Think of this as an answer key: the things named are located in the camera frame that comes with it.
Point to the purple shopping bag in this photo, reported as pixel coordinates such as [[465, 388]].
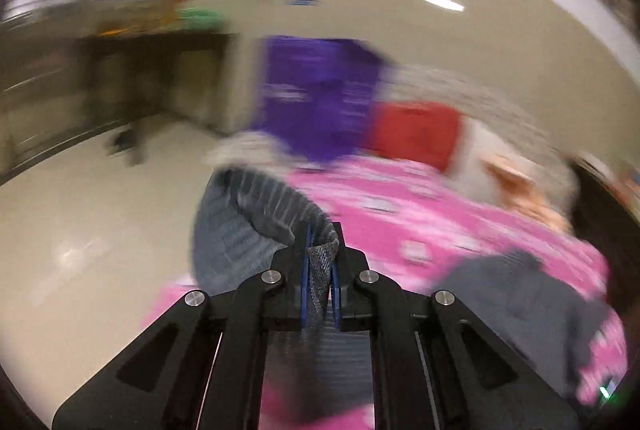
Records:
[[316, 96]]

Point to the grey pinstriped suit jacket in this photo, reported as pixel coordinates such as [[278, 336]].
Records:
[[244, 217]]

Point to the red cushion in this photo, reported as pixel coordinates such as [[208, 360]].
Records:
[[425, 132]]

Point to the white peach pillow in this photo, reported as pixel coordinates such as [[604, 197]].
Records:
[[486, 169]]

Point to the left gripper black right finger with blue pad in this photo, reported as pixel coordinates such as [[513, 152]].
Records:
[[435, 364]]

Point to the green plastic basin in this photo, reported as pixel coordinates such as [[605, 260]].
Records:
[[200, 18]]

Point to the dark wooden desk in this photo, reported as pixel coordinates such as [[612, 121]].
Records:
[[59, 90]]

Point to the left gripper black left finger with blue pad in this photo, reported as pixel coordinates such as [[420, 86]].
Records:
[[199, 365]]

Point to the dark carved nightstand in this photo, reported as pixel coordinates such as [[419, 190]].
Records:
[[601, 218]]

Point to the grey floral bedding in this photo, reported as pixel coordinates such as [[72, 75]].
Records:
[[491, 125]]

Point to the pink penguin bed quilt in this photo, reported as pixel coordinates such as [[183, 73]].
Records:
[[540, 290]]

